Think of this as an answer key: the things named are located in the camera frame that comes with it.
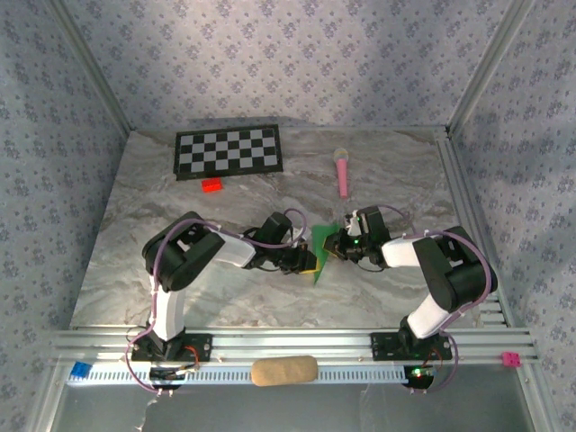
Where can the red toy brick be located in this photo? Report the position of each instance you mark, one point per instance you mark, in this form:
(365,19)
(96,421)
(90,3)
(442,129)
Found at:
(212,185)

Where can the pink toy microphone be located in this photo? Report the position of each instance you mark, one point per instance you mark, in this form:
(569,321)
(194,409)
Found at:
(342,175)

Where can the aluminium frame post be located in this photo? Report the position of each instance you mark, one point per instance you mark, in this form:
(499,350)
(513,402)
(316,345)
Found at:
(96,72)
(488,67)

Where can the blue toy brick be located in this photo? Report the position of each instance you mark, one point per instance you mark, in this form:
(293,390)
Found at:
(81,369)

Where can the black controller board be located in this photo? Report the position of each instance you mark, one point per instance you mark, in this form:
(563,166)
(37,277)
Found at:
(419,375)
(168,374)

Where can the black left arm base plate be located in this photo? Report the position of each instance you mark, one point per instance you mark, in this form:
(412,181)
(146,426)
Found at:
(198,348)

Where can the pink toy brick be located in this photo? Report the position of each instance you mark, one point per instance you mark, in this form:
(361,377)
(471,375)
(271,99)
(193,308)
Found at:
(511,359)

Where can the black and white checkerboard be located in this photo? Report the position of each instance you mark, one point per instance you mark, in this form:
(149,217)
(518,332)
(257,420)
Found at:
(228,152)

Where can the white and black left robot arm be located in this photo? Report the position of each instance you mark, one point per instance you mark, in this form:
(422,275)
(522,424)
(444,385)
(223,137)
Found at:
(180,256)

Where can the tan oblong sponge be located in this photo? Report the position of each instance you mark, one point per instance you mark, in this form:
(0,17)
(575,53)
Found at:
(284,371)

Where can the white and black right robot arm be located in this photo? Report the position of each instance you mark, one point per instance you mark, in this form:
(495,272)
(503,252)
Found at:
(454,270)

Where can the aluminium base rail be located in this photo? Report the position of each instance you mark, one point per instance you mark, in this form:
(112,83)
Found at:
(288,342)

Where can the green paper sheet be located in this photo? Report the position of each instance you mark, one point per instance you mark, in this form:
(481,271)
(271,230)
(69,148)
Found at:
(320,238)

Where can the aluminium frame leg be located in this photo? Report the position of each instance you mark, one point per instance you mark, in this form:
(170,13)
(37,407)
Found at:
(537,400)
(47,400)

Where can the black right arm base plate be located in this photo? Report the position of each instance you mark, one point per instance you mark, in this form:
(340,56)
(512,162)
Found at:
(382,346)

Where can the aluminium side rail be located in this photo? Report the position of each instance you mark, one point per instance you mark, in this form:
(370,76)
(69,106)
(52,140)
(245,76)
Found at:
(463,189)

